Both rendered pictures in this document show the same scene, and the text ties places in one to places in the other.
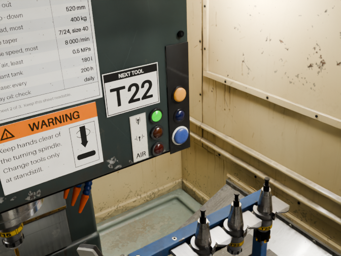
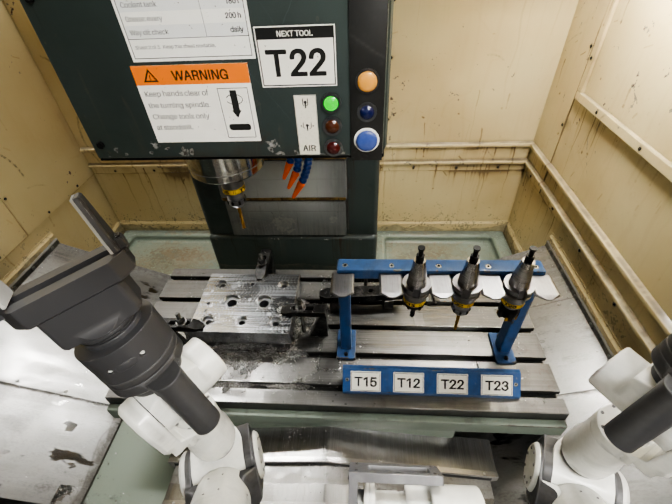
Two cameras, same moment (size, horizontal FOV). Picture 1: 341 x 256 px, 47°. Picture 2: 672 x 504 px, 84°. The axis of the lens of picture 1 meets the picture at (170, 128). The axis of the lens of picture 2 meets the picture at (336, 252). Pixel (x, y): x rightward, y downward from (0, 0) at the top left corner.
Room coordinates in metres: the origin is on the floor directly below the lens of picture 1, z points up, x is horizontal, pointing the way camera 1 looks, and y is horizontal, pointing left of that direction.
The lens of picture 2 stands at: (0.20, -0.29, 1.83)
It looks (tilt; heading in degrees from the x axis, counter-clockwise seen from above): 41 degrees down; 38
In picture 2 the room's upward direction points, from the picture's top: 3 degrees counter-clockwise
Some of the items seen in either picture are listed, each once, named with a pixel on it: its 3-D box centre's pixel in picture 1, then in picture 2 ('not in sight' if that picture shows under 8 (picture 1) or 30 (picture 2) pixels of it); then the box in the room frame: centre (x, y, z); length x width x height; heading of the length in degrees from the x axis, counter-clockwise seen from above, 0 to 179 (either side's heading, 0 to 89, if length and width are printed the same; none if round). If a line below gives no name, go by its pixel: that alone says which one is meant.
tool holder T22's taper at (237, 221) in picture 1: (235, 214); (470, 271); (0.82, -0.16, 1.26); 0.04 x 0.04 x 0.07
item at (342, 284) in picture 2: not in sight; (342, 285); (0.67, 0.07, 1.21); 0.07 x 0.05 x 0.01; 33
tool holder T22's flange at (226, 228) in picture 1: (235, 228); (466, 286); (0.82, -0.16, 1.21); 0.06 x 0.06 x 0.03
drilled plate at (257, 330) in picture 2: not in sight; (248, 306); (0.63, 0.40, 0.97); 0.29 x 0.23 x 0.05; 123
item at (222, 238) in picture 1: (219, 236); (441, 286); (0.79, -0.12, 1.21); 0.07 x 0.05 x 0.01; 33
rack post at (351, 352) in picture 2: not in sight; (345, 312); (0.72, 0.10, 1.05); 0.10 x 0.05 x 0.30; 33
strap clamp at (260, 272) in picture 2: not in sight; (264, 269); (0.76, 0.46, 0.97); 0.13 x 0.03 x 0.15; 33
